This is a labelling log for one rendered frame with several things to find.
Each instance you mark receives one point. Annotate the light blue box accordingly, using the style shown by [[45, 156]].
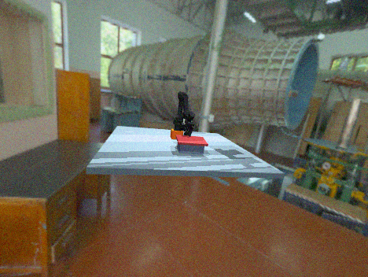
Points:
[[190, 149]]

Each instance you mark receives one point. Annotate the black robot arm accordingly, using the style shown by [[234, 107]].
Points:
[[186, 114]]

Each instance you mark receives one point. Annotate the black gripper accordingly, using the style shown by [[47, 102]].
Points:
[[189, 128]]

